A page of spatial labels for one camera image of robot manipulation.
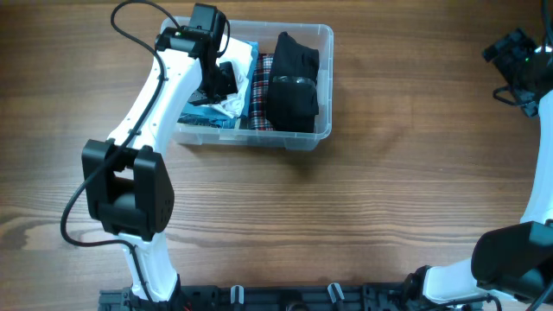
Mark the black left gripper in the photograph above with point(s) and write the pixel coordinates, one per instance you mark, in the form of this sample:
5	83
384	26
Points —
201	95

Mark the clear plastic storage container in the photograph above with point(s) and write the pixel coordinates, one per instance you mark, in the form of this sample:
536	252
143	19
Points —
316	36

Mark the red blue plaid cloth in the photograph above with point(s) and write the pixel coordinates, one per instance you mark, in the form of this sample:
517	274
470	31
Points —
259	94

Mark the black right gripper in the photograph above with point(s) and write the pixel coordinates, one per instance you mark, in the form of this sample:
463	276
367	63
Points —
513	46

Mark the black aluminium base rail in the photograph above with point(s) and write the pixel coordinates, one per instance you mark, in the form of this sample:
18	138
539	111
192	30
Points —
366	297

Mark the black cloth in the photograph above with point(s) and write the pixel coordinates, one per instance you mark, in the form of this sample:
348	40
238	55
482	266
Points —
292	103

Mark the blue denim cloth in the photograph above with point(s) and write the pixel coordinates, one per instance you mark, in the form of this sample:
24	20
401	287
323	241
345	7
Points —
198	115

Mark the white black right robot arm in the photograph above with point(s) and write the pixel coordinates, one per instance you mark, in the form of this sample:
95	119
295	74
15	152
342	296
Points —
514	262

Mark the white t-shirt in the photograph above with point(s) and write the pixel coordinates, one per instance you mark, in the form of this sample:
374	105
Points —
243	56

